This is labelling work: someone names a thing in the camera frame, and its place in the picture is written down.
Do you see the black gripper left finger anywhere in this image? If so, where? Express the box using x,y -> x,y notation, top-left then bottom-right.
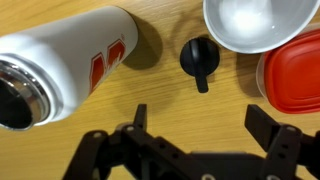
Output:
63,104 -> 187,180

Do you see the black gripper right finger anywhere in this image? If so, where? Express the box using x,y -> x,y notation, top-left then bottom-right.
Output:
244,104 -> 320,180

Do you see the white flask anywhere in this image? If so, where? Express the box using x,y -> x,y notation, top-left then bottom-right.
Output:
0,6 -> 138,131

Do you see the black flask lid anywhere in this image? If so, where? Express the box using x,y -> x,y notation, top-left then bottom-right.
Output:
180,37 -> 220,93

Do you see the red lid plastic container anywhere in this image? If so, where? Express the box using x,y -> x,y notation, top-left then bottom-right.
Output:
256,23 -> 320,114

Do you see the white mug with pattern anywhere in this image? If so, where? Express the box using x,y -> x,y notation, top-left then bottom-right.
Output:
203,0 -> 320,54

